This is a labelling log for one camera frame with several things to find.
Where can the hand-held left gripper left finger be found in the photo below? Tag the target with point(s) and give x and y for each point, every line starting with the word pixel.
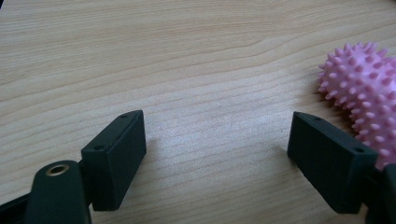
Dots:
pixel 113 161

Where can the pink spiky massage ball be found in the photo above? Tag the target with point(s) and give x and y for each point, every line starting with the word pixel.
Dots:
pixel 364 93

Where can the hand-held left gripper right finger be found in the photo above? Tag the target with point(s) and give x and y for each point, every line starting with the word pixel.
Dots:
pixel 330 161

